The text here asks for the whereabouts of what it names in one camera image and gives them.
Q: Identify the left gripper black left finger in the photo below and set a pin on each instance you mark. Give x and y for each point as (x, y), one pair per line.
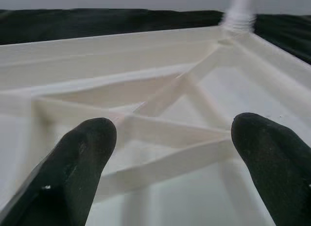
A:
(65, 179)

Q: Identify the white plastic table leg tube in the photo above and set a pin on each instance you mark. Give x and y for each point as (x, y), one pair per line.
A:
(239, 12)

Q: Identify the white plastic children table top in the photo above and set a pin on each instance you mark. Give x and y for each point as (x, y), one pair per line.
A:
(170, 65)

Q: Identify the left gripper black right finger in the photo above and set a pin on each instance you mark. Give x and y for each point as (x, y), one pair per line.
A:
(281, 170)

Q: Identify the black table cover cloth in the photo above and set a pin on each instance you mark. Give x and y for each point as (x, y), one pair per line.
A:
(97, 24)

